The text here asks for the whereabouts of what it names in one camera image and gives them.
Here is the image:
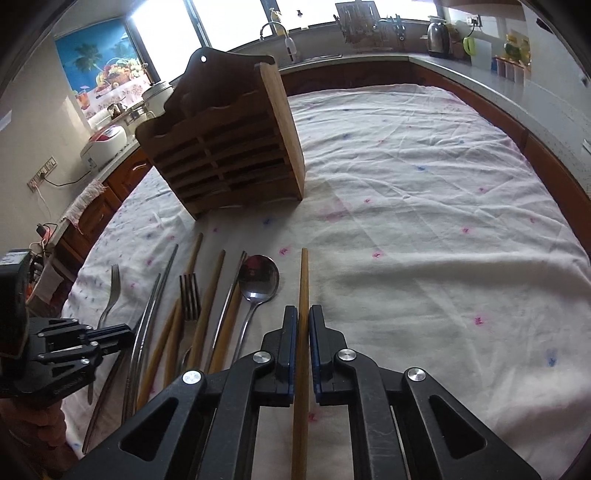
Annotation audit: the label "steel chopstick one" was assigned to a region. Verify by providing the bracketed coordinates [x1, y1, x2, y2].
[121, 244, 178, 423]

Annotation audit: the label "wooden chopstick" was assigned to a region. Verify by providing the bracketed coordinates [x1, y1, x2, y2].
[164, 250, 225, 386]
[135, 233, 204, 411]
[204, 251, 246, 374]
[290, 248, 310, 480]

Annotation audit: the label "steel spoon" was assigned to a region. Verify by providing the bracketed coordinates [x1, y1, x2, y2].
[231, 254, 280, 364]

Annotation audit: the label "kitchen faucet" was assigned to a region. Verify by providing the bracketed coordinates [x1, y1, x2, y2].
[257, 20, 299, 63]

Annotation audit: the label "light steel fork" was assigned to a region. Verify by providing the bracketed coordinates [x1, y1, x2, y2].
[86, 263, 122, 406]

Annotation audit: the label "lace cloth on counter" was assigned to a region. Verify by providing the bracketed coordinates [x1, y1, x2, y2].
[61, 179, 106, 228]

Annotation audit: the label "white floral tablecloth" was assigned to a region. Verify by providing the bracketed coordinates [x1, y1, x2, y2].
[62, 85, 590, 479]

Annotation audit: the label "white pink rice cooker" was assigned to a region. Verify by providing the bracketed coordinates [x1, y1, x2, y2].
[80, 125, 127, 170]

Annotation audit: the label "wooden utensil holder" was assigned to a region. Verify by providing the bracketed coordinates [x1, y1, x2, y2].
[135, 47, 305, 218]

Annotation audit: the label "white pot cooker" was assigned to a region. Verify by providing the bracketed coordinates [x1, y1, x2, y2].
[142, 80, 173, 116]

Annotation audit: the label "tropical fruit poster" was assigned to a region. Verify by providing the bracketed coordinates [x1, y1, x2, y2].
[55, 19, 149, 126]

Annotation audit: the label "condiment bottles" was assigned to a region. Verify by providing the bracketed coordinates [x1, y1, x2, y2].
[492, 34, 532, 85]

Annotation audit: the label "steel electric kettle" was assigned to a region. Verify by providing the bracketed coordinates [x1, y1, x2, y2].
[427, 18, 452, 58]

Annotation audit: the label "knife rack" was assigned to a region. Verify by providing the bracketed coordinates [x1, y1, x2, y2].
[335, 1, 381, 44]

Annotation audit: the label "wall power socket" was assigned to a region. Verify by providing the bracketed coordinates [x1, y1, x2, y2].
[27, 156, 57, 192]

